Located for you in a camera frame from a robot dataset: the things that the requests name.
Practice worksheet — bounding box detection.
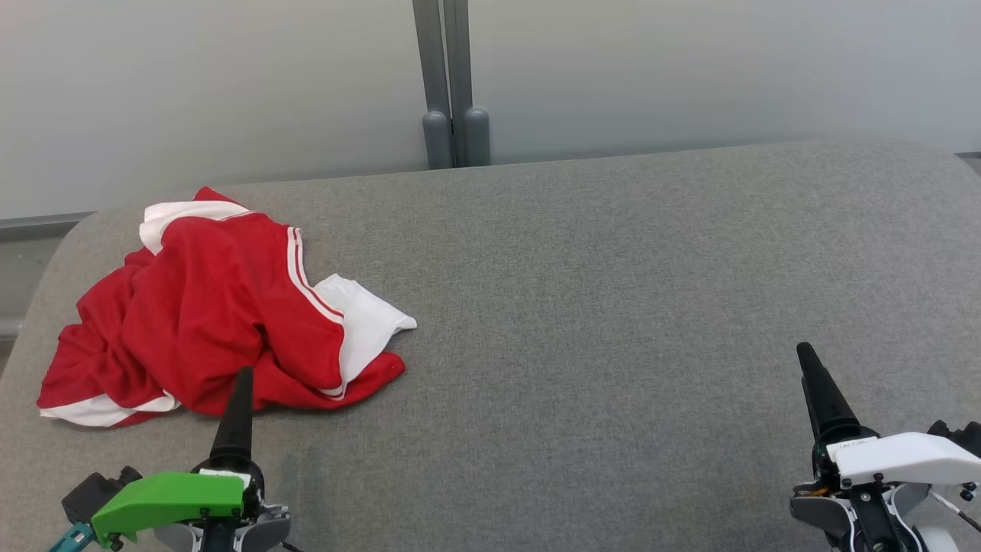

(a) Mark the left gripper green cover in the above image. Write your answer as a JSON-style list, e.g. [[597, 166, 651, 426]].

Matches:
[[92, 366, 292, 552]]

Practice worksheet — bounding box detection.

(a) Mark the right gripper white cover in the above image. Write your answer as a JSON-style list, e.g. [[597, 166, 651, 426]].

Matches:
[[791, 343, 981, 552]]

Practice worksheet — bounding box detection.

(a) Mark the red jersey with white stripes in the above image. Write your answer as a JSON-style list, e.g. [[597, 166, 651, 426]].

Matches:
[[123, 186, 418, 419]]

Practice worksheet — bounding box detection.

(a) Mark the grey fabric sofa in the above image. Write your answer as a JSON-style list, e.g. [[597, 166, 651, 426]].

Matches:
[[0, 138, 981, 552]]

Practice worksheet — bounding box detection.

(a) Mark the thin black right gripper cable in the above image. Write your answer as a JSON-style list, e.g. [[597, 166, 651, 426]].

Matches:
[[930, 491, 981, 534]]

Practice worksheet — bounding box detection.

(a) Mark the grey door frame post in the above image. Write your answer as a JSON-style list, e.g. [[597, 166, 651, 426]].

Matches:
[[412, 0, 454, 170], [443, 0, 491, 168]]

